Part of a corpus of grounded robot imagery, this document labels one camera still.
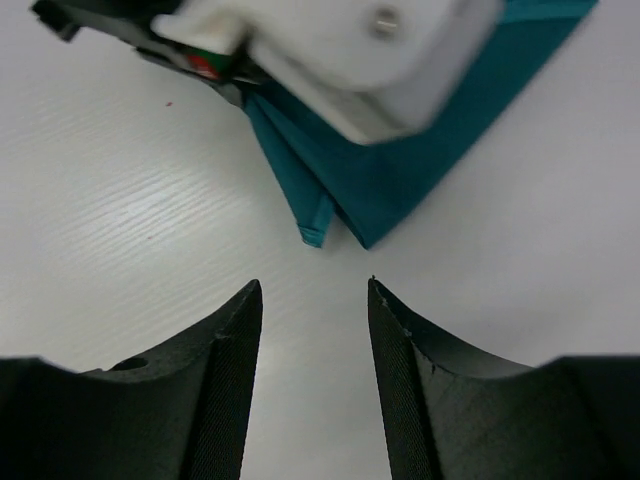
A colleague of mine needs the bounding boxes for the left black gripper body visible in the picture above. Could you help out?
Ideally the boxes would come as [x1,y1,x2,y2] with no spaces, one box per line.
[30,0,270,107]

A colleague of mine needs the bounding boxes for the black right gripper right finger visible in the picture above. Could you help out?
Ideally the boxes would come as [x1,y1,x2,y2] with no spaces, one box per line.
[368,279,639,479]

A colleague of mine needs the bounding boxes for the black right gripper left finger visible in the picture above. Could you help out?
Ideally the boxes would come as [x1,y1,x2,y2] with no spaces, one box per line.
[1,280,262,479]

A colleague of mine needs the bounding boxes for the teal satin napkin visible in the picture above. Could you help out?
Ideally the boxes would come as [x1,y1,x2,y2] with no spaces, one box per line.
[243,1,595,249]

